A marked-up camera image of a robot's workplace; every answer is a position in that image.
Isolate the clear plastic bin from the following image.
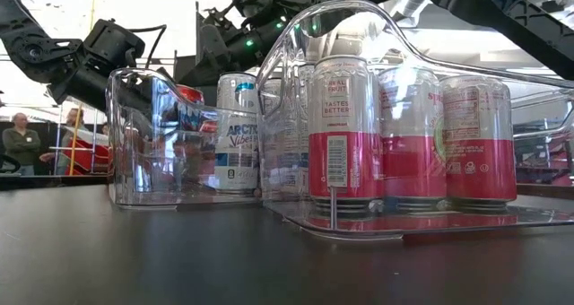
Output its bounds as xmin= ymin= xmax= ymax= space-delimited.
xmin=254 ymin=0 xmax=574 ymax=242
xmin=106 ymin=68 xmax=264 ymax=210
xmin=92 ymin=109 xmax=114 ymax=194

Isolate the person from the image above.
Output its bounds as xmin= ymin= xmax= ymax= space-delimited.
xmin=39 ymin=107 xmax=91 ymax=177
xmin=1 ymin=111 xmax=42 ymax=177

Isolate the red and white panel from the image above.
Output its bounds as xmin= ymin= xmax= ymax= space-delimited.
xmin=65 ymin=125 xmax=111 ymax=177

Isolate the black curved armrest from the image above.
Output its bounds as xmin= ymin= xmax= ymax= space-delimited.
xmin=0 ymin=154 xmax=22 ymax=176

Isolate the red storage rack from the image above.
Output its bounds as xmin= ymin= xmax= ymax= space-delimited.
xmin=513 ymin=118 xmax=574 ymax=188

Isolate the yellow cable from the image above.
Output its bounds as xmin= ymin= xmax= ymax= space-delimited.
xmin=67 ymin=0 xmax=99 ymax=177

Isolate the silver metal rail stand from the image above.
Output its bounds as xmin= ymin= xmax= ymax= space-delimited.
xmin=48 ymin=102 xmax=100 ymax=177

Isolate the silver ventilation duct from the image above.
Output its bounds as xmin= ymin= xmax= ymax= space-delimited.
xmin=384 ymin=0 xmax=443 ymax=28

